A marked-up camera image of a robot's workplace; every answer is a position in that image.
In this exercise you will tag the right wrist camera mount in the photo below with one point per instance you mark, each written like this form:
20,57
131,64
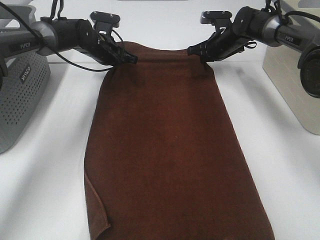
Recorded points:
220,19

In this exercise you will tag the grey perforated plastic basket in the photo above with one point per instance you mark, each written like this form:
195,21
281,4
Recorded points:
24,74

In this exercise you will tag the brown towel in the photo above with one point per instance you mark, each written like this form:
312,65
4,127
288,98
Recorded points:
162,161

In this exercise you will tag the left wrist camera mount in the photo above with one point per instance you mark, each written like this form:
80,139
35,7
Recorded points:
104,22

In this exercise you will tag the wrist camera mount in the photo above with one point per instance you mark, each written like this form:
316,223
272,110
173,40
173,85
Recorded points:
104,22
220,19

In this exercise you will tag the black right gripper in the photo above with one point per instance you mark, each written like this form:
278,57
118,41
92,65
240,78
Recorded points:
224,43

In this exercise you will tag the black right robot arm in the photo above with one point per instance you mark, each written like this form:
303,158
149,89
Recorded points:
268,26

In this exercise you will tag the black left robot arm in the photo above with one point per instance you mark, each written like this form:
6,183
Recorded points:
53,38

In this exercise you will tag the beige plastic storage bin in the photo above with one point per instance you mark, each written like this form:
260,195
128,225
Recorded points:
280,64

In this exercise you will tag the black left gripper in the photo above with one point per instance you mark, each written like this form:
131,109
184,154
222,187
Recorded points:
95,46

